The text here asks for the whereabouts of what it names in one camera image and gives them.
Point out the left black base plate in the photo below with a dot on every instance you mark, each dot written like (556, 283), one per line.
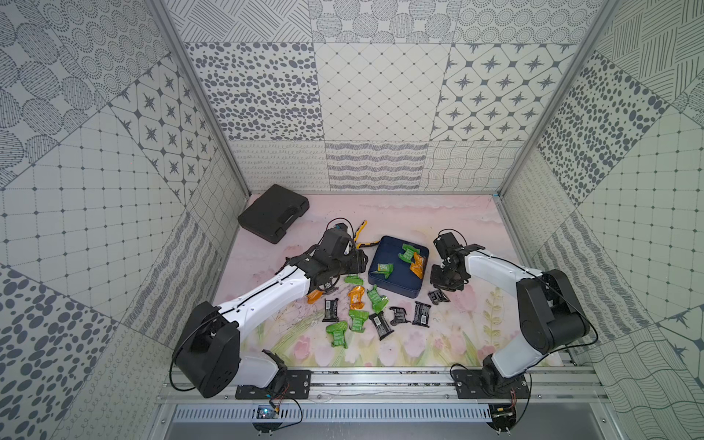
(292, 384)

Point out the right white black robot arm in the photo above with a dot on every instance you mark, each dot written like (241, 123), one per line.
(551, 317)

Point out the green circuit board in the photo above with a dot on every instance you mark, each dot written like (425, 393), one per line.
(267, 413)

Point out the green snack packet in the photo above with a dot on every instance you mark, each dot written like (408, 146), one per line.
(337, 332)
(354, 279)
(408, 253)
(358, 318)
(378, 301)
(384, 269)

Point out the small black cookie packet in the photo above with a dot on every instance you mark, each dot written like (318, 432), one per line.
(399, 316)

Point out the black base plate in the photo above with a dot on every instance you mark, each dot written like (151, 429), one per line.
(480, 384)
(292, 384)

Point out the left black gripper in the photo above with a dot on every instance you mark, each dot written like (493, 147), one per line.
(355, 260)

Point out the white vent grille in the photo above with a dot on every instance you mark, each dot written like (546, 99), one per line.
(326, 413)

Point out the right black controller box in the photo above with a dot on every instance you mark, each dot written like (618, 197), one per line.
(503, 418)

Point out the dark blue storage box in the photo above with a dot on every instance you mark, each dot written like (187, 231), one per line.
(402, 281)

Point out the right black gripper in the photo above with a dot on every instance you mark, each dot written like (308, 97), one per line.
(437, 283)

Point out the orange snack packet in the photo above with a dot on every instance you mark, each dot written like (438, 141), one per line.
(418, 266)
(356, 296)
(314, 296)

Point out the aluminium mounting rail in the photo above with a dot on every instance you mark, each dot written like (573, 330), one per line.
(408, 385)

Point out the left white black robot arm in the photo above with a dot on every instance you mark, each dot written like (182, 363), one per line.
(208, 351)

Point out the black plastic tool case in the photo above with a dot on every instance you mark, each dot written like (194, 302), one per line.
(273, 213)

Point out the yellow black pliers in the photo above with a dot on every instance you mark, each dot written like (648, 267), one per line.
(363, 245)

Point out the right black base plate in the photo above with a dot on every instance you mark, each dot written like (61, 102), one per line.
(480, 384)

